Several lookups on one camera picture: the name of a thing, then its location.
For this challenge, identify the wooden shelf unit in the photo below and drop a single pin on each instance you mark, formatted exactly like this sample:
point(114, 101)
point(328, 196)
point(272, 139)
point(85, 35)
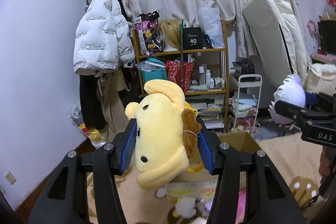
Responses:
point(223, 65)

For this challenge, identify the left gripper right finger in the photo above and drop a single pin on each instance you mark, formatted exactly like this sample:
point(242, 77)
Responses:
point(268, 198)

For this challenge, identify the green pole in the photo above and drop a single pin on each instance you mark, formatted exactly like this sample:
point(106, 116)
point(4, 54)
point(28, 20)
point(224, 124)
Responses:
point(181, 55)

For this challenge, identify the blonde wig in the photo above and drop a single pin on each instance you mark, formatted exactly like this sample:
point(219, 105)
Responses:
point(170, 34)

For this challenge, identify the open cardboard box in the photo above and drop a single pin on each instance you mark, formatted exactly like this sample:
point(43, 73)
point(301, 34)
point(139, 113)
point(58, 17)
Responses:
point(200, 179)

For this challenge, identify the yellow dog plush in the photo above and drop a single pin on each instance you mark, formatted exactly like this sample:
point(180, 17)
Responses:
point(166, 135)

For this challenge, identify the black hanging garment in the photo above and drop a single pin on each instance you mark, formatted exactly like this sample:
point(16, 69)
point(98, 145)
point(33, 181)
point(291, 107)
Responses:
point(90, 104)

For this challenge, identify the cartoon print bag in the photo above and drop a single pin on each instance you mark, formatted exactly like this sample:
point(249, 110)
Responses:
point(146, 26)

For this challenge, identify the cream reclining chair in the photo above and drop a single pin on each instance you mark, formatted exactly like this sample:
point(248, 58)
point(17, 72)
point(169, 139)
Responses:
point(279, 42)

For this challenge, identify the white utility cart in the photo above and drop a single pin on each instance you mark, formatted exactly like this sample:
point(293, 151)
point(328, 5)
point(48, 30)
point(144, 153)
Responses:
point(245, 102)

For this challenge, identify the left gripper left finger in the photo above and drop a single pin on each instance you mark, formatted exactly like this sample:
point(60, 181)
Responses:
point(65, 199)

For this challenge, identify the small white plush toy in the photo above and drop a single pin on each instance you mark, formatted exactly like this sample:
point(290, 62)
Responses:
point(189, 199)

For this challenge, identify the white plastic bag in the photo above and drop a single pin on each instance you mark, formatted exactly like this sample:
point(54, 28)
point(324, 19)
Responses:
point(211, 25)

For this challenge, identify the pink plush bear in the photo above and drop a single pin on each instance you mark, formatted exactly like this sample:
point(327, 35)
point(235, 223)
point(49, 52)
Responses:
point(241, 206)

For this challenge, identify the teal gift bag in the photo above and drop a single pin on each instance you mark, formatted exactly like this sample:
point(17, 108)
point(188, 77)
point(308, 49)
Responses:
point(152, 69)

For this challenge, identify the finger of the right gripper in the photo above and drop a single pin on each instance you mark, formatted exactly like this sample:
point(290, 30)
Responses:
point(286, 113)

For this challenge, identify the beige hanging coat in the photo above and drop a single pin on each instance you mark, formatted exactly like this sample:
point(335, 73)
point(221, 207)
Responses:
point(112, 108)

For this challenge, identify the beige patterned fleece blanket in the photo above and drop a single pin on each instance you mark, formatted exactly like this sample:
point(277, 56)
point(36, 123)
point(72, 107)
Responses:
point(295, 159)

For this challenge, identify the red gift bag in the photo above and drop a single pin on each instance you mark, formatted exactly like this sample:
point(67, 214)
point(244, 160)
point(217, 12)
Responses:
point(174, 73)

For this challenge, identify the purple haired plush doll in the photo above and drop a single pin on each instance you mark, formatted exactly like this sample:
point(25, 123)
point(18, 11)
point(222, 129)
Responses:
point(291, 91)

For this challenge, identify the white puffer jacket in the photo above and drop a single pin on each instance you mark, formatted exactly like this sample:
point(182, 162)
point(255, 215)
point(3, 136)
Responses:
point(102, 41)

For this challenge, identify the black box number 40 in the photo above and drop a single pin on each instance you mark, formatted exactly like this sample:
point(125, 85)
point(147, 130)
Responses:
point(192, 38)

